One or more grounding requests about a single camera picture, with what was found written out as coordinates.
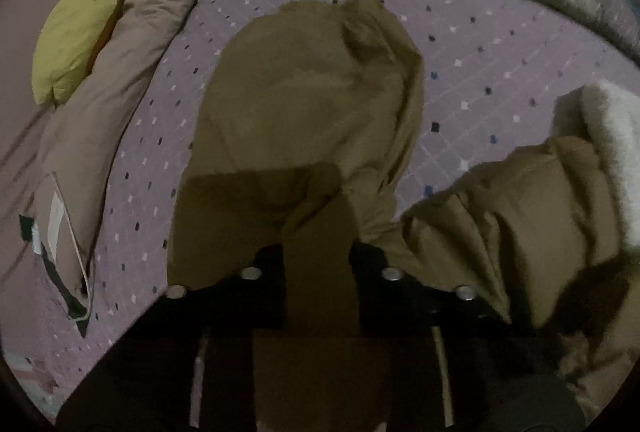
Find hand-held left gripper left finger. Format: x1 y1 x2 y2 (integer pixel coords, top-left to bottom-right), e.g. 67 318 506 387
120 245 288 413

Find beige pillow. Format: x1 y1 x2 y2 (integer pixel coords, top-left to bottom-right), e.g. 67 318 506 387
19 0 223 339

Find purple dotted bed sheet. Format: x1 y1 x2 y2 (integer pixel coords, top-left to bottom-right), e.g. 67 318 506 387
0 0 640 418

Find yellow-green cushion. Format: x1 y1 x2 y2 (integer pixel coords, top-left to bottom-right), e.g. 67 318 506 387
31 0 126 106

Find pink teal striped cloth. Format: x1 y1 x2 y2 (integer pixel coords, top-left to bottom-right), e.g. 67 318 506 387
10 352 57 418

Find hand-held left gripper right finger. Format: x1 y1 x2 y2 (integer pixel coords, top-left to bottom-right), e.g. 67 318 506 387
350 245 531 413

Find olive fleece-lined jacket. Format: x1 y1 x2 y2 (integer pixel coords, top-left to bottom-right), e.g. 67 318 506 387
165 0 640 432

